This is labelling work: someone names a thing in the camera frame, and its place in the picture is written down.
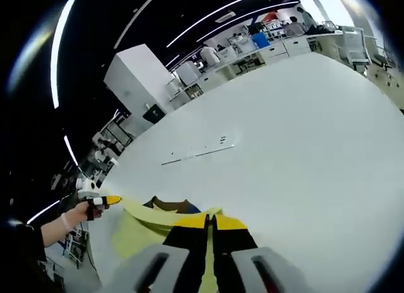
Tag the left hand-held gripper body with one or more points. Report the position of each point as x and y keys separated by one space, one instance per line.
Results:
x=88 y=188

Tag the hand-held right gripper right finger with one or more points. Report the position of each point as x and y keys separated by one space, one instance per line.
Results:
x=284 y=274

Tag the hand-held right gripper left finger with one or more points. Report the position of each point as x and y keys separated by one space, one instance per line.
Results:
x=143 y=271

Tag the yellow blue black garment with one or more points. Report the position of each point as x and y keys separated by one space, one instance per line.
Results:
x=135 y=236

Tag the person's left hand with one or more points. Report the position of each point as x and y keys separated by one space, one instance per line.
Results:
x=82 y=211

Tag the white wristband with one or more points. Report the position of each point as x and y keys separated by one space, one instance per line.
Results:
x=65 y=221

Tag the ceiling light strip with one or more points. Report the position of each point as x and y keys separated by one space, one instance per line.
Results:
x=44 y=211
x=118 y=43
x=71 y=151
x=55 y=69
x=199 y=39
x=168 y=45

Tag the person's dark printed shirt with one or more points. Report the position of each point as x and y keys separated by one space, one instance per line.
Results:
x=22 y=258

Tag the white square pillar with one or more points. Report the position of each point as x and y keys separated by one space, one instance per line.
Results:
x=135 y=78

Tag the white storage rack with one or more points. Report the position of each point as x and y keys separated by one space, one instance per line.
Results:
x=173 y=87

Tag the white box appliance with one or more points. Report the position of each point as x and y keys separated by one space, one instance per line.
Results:
x=187 y=72

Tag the blue storage bin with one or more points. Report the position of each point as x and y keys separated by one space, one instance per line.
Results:
x=261 y=40

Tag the row of white cabinets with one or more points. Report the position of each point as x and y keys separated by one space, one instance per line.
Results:
x=277 y=50

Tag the white mesh office chair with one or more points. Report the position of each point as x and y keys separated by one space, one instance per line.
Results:
x=355 y=46
x=383 y=56

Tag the metal frame shelving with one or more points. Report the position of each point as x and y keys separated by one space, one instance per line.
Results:
x=116 y=132

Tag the black wall box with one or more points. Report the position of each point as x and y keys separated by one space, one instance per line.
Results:
x=153 y=113

